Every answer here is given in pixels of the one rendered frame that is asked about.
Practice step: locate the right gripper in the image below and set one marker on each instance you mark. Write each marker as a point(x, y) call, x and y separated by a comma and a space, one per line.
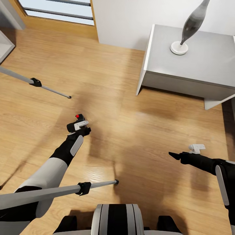
point(189, 158)

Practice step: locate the digital camera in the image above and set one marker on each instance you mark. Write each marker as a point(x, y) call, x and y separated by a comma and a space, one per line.
point(71, 127)

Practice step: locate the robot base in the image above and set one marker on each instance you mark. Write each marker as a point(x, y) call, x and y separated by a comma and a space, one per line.
point(166, 226)

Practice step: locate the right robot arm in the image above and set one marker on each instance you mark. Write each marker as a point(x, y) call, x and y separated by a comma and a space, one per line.
point(223, 169)

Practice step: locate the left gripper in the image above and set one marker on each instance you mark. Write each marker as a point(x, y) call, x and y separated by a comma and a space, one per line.
point(85, 131)

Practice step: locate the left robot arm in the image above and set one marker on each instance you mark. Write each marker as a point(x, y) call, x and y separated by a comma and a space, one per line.
point(14, 220)

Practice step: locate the nightstand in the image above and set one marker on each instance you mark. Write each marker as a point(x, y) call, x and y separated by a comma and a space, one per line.
point(206, 70)

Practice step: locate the camera tripod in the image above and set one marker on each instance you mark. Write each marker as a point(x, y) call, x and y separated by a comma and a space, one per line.
point(21, 198)

